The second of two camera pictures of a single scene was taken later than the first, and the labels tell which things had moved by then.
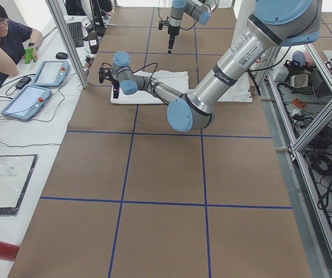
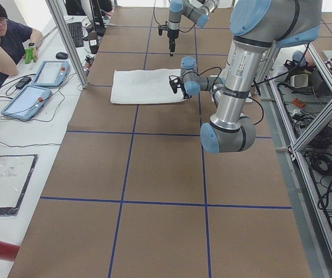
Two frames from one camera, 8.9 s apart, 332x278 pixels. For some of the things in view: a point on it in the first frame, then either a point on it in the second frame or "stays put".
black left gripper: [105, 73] → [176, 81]
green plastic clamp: [29, 54] stays put
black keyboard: [76, 32] stays put
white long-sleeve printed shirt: [177, 80] stays put
